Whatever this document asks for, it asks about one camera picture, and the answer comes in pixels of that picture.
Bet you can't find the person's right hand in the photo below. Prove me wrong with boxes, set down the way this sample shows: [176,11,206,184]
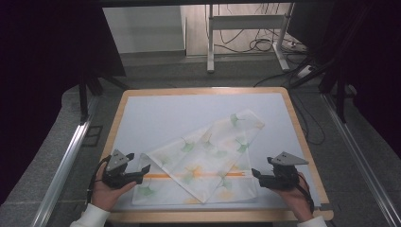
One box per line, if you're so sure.
[273,171,315,223]

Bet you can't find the white cabinet panel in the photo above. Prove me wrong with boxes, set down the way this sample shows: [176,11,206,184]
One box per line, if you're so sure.
[101,5,187,55]

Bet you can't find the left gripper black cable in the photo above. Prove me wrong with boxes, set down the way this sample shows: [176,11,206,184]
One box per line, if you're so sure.
[86,154,113,206]

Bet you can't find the black floor outlet frame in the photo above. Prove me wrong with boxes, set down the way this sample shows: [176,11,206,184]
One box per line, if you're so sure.
[81,125,104,148]

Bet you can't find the wooden-edged table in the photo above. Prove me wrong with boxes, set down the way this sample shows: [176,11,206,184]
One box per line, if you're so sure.
[99,86,335,224]

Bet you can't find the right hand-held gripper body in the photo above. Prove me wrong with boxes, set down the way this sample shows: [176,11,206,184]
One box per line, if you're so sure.
[257,150,310,191]

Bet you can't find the black stand legs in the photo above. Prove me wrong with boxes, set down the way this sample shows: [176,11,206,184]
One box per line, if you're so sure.
[78,71,131,125]
[317,46,357,125]

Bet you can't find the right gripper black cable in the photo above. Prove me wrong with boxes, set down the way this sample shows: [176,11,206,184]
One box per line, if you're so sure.
[295,174,316,213]

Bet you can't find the thin black floor cable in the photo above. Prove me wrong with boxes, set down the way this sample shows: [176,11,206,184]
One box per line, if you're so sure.
[293,94,327,147]

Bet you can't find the white power strip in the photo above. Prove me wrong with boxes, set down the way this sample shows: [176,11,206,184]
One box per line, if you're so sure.
[296,64,315,79]

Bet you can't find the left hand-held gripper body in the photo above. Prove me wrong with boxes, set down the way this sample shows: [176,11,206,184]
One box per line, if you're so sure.
[101,148,145,190]

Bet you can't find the dark curtain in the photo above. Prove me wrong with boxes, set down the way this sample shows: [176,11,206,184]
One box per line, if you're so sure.
[0,0,128,204]
[288,0,401,159]

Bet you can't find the white metal stand frame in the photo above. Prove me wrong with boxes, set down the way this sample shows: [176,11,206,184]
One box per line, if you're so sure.
[205,2,293,75]

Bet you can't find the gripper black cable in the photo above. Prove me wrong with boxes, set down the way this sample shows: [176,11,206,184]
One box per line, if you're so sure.
[86,154,113,206]
[295,174,316,213]

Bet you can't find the black floor cables bundle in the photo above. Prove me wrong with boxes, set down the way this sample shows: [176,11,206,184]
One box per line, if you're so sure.
[217,3,305,55]

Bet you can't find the leaf-print mesh zipper pouch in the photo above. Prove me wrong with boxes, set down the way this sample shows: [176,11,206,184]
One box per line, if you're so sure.
[131,108,266,206]

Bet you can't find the aluminium rail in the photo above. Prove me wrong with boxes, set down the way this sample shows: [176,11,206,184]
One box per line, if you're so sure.
[321,94,401,227]
[30,96,99,227]

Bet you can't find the person's left hand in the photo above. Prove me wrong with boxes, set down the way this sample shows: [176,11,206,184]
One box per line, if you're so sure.
[91,163,138,212]

